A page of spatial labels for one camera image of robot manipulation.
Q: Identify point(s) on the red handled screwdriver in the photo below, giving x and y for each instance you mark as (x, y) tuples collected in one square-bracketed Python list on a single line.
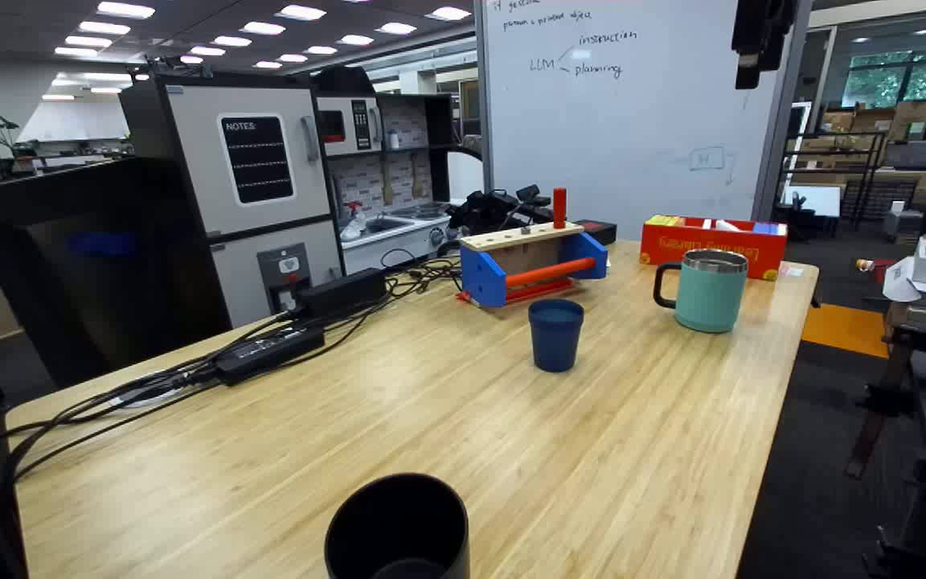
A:
[(560, 208)]

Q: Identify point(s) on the white equipment cabinet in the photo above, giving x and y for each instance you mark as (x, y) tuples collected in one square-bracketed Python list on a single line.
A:
[(252, 161)]

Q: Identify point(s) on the black power strip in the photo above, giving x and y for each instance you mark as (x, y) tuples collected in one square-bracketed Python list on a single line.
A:
[(266, 351)]

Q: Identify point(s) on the white tray on cart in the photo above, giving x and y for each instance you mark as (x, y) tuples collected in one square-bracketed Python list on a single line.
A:
[(386, 241)]

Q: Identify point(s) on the black monitor back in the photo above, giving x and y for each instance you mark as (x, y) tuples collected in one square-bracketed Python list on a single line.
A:
[(109, 264)]

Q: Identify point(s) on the teal mug with black handle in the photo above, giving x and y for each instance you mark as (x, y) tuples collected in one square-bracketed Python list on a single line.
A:
[(703, 288)]

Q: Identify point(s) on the red cardboard box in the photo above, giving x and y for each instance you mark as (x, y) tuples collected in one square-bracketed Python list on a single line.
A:
[(672, 237)]

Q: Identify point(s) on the black cylinder foreground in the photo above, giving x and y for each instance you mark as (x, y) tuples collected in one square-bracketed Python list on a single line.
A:
[(404, 525)]

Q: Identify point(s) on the black shelf with equipment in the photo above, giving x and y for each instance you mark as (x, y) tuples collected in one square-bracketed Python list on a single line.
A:
[(385, 149)]

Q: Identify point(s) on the dark blue plastic cup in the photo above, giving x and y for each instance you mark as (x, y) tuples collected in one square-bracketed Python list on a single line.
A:
[(553, 333)]

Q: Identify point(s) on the whiteboard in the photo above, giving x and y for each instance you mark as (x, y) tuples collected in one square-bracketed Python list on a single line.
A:
[(633, 107)]

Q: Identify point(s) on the black robot gripper parked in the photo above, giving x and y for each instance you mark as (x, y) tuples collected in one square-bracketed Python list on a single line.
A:
[(757, 39)]

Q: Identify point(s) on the black power adapter brick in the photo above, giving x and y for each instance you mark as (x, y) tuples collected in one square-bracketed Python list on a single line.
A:
[(344, 293)]

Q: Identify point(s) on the blue wooden toy tool bench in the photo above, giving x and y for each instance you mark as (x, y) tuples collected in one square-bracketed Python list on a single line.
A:
[(531, 262)]

